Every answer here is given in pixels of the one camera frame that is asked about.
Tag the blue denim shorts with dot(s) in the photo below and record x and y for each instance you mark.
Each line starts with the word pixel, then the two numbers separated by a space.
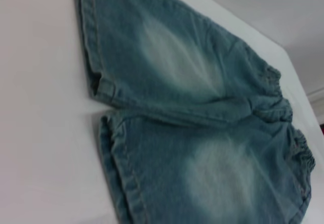
pixel 192 107

